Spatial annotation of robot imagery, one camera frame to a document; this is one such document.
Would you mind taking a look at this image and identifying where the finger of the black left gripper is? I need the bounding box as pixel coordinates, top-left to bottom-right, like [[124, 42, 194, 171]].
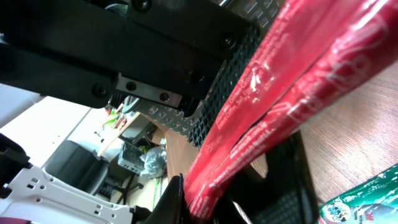
[[188, 25, 261, 147]]

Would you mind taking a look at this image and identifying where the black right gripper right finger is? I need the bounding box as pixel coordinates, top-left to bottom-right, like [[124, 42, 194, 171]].
[[214, 131, 319, 224]]

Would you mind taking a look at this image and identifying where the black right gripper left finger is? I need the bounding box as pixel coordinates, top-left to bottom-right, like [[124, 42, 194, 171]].
[[136, 174, 187, 224]]

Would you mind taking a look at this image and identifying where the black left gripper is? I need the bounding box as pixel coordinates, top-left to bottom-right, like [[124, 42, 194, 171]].
[[1, 0, 251, 109]]

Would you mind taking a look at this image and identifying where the red stick packet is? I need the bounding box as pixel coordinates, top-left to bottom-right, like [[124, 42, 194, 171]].
[[184, 0, 397, 223]]

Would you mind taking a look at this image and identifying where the green 3M gloves pack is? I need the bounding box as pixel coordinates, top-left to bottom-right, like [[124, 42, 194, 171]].
[[317, 164, 397, 224]]

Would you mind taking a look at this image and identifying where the black office chair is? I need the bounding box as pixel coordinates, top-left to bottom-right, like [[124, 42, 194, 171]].
[[44, 140, 144, 205]]

